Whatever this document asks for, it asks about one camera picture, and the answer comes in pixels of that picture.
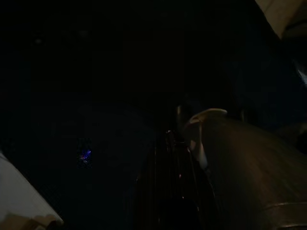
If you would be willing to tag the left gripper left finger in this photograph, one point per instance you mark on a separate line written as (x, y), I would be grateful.
(156, 191)

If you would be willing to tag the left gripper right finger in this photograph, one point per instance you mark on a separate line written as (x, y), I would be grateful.
(196, 203)

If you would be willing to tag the silver fridge compartment door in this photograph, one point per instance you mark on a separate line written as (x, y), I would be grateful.
(19, 191)

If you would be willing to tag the silver robot left leg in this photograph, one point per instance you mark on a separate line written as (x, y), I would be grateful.
(251, 167)

